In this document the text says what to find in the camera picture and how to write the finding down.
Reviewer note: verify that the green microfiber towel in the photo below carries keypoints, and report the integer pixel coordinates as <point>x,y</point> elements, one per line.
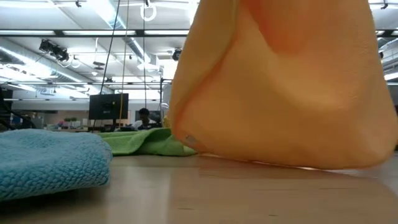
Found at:
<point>146,143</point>

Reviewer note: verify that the grey ceiling duct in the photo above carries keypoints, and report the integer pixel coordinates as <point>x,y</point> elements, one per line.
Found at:
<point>46,67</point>
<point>390,53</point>

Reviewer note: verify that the small potted plants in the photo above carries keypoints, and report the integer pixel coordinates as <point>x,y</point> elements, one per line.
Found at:
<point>71,121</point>

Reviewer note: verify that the blue microfiber towel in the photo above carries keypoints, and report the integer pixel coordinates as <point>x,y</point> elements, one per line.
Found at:
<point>46,161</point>

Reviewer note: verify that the orange microfiber towel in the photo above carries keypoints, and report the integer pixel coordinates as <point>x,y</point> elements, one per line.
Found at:
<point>280,93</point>

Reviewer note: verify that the dark background equipment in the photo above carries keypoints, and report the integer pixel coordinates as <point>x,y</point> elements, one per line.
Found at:
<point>12,115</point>

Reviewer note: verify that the person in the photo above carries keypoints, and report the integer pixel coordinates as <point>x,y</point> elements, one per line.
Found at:
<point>144,119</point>

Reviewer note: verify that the black monitor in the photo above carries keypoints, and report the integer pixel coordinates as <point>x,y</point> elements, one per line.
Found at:
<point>109,106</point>

